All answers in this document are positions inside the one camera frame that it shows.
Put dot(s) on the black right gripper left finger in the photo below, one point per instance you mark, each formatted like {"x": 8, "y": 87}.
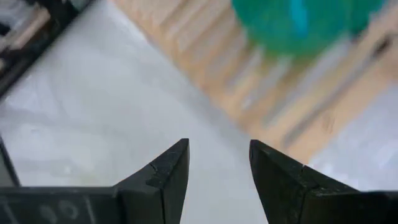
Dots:
{"x": 164, "y": 186}

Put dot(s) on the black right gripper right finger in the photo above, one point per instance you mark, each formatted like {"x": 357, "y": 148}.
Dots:
{"x": 280, "y": 186}

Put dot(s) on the dark green bowl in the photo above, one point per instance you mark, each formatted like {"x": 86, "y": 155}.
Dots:
{"x": 273, "y": 28}

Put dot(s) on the wooden slatted shelf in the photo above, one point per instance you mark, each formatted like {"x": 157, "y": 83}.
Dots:
{"x": 217, "y": 71}

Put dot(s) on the black table edge frame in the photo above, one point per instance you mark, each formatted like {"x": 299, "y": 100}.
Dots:
{"x": 46, "y": 40}

